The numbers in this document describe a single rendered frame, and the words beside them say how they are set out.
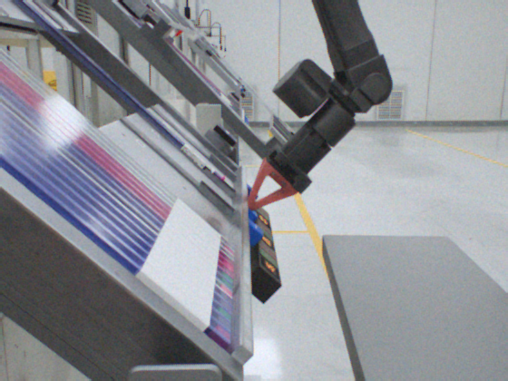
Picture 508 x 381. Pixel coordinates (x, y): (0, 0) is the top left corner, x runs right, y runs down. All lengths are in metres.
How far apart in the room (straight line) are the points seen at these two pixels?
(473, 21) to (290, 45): 2.84
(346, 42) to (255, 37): 7.64
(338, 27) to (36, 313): 0.57
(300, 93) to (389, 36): 7.97
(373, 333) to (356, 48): 0.39
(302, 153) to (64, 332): 0.50
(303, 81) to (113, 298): 0.50
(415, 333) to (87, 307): 0.45
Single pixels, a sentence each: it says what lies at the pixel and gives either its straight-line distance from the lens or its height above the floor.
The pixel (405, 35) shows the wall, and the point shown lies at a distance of 8.77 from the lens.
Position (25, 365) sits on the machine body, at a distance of 0.87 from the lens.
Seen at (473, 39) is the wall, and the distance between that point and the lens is 9.13.
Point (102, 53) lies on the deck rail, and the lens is 1.00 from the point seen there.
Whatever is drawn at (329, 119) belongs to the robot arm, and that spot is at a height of 0.84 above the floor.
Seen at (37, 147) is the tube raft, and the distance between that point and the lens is 0.40.
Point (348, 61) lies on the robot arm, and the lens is 0.76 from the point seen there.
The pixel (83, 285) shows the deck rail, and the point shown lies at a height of 0.79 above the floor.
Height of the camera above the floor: 0.91
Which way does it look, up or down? 13 degrees down
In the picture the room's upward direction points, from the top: straight up
